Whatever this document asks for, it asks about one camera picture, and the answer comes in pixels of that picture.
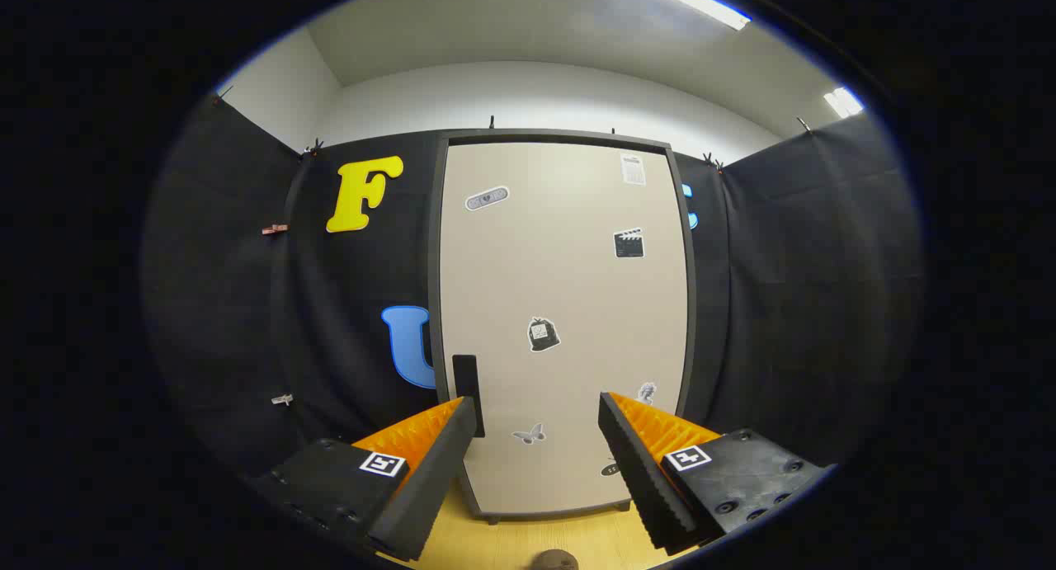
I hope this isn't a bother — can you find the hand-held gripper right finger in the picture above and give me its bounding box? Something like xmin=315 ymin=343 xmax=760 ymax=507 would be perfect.
xmin=597 ymin=391 xmax=834 ymax=556

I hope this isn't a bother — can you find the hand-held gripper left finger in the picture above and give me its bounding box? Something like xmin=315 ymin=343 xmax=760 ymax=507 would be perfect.
xmin=247 ymin=395 xmax=479 ymax=563

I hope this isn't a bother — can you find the black door handle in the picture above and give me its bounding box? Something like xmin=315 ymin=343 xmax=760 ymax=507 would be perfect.
xmin=452 ymin=354 xmax=486 ymax=439

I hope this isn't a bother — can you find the dark grey shoe cabinet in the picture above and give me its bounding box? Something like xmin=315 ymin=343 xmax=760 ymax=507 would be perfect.
xmin=427 ymin=129 xmax=698 ymax=525

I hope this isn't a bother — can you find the small ceiling light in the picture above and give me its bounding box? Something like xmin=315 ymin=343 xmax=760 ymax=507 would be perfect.
xmin=823 ymin=87 xmax=865 ymax=119

